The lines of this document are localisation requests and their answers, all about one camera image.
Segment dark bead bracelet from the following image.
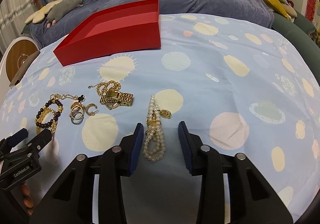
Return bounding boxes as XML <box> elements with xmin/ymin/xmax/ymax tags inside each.
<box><xmin>35</xmin><ymin>99</ymin><xmax>64</xmax><ymax>129</ymax></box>

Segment gold hoop earring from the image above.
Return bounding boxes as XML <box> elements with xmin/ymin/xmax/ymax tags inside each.
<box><xmin>85</xmin><ymin>103</ymin><xmax>99</xmax><ymax>116</ymax></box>

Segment gold watch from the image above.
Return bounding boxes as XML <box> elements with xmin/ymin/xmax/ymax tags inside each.
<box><xmin>100</xmin><ymin>91</ymin><xmax>133</xmax><ymax>110</ymax></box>

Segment brown phone case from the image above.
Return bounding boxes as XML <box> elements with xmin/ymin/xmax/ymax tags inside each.
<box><xmin>9</xmin><ymin>50</ymin><xmax>40</xmax><ymax>88</ymax></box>

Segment light blue planet tablecloth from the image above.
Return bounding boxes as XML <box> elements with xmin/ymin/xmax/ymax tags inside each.
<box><xmin>1</xmin><ymin>15</ymin><xmax>319</xmax><ymax>223</ymax></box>

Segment cream flower cushion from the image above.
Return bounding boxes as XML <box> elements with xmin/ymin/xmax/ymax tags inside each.
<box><xmin>25</xmin><ymin>0</ymin><xmax>62</xmax><ymax>25</ymax></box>

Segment red cardboard box tray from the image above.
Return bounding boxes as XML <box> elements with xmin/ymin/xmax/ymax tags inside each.
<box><xmin>53</xmin><ymin>0</ymin><xmax>161</xmax><ymax>66</ymax></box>

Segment white curtain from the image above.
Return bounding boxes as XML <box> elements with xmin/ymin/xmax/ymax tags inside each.
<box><xmin>0</xmin><ymin>0</ymin><xmax>34</xmax><ymax>54</ymax></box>

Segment grey plush toy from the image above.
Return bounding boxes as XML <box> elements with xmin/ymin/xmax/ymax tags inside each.
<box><xmin>47</xmin><ymin>0</ymin><xmax>83</xmax><ymax>28</ymax></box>

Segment dark green sofa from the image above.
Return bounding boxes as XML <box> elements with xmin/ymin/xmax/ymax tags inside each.
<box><xmin>263</xmin><ymin>12</ymin><xmax>319</xmax><ymax>83</ymax></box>

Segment wooden bead bracelet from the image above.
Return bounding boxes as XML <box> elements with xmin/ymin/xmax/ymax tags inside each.
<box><xmin>19</xmin><ymin>181</ymin><xmax>35</xmax><ymax>215</ymax></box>

